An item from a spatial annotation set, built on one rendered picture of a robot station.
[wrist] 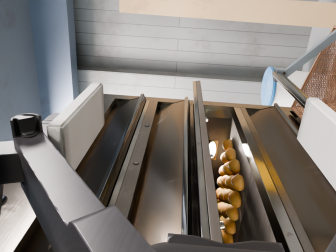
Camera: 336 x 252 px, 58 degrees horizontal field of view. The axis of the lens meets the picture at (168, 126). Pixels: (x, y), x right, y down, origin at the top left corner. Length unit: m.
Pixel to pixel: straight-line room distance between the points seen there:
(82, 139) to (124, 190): 0.88
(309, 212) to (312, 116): 0.93
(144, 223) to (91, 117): 0.79
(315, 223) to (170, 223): 0.46
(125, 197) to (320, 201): 0.65
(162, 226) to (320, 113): 0.76
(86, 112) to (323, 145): 0.13
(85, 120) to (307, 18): 3.37
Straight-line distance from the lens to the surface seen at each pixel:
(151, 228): 0.92
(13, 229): 0.97
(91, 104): 0.18
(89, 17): 4.03
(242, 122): 1.64
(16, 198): 1.08
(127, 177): 1.10
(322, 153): 0.18
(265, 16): 3.44
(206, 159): 0.95
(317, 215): 1.11
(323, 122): 0.19
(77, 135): 0.16
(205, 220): 0.73
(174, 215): 0.93
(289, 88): 1.00
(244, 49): 3.96
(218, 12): 3.44
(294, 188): 1.22
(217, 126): 1.88
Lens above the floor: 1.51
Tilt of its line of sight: 2 degrees up
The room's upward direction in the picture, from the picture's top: 86 degrees counter-clockwise
